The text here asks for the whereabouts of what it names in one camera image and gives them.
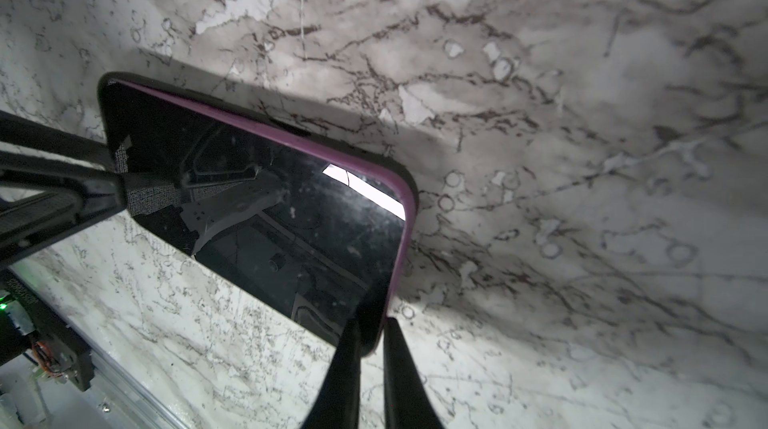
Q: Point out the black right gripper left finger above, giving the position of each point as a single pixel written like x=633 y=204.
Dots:
x=338 y=401

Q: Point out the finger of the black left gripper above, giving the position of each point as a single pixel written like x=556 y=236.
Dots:
x=25 y=133
x=65 y=200

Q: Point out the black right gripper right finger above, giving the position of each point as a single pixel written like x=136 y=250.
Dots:
x=406 y=404

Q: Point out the black phone front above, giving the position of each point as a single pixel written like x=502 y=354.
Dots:
x=270 y=219

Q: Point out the black phone case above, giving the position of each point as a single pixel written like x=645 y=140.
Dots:
x=264 y=129

